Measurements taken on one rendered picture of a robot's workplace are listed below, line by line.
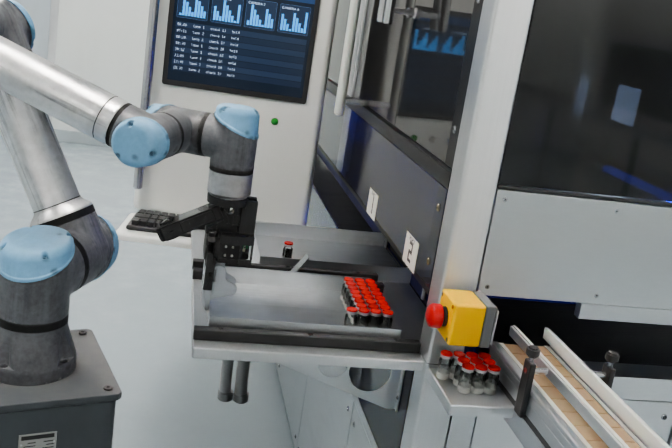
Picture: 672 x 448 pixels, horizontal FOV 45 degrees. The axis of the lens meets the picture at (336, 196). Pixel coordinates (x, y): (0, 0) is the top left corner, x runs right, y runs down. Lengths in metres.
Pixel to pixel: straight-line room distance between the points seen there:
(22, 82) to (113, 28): 5.50
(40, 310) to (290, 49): 1.13
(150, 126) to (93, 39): 5.62
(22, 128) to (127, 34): 5.34
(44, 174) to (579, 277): 0.95
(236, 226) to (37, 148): 0.37
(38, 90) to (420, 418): 0.84
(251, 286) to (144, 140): 0.52
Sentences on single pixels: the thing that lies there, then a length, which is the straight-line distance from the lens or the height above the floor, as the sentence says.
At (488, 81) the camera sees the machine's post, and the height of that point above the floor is 1.38.
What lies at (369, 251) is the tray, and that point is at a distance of 1.98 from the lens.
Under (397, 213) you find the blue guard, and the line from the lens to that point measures 1.67.
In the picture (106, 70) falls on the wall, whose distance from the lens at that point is 6.86.
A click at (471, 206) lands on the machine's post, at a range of 1.35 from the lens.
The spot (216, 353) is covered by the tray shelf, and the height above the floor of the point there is 0.87.
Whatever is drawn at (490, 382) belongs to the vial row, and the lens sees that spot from 1.37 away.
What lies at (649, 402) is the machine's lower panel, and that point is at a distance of 1.66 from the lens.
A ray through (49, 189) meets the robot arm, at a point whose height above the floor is 1.07.
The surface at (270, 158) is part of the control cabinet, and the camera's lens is 2.28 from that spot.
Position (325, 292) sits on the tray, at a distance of 1.67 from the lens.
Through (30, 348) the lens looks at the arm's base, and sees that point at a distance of 1.42.
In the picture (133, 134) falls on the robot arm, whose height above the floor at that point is 1.23.
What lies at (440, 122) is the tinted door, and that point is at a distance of 1.50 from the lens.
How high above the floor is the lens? 1.47
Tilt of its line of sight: 14 degrees down
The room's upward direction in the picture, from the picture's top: 9 degrees clockwise
